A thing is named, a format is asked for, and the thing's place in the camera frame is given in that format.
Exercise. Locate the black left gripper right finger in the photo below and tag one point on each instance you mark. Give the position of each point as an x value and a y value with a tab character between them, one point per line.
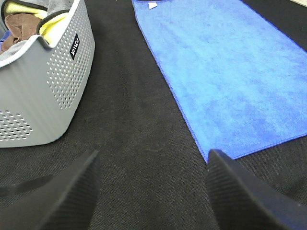
241	201

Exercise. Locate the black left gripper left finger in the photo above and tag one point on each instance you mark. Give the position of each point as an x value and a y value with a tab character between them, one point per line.
66	202

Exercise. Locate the blue microfibre towel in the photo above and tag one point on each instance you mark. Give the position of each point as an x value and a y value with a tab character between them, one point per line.
240	83

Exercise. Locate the grey perforated laundry basket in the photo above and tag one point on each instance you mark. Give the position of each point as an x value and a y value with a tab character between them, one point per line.
41	85

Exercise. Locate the grey towel in basket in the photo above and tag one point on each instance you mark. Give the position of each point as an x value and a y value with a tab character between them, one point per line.
57	4

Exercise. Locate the yellow towel in basket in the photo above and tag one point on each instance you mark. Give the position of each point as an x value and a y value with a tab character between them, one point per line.
51	26

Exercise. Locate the brown towel in basket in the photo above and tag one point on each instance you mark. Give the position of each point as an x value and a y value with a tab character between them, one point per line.
22	26

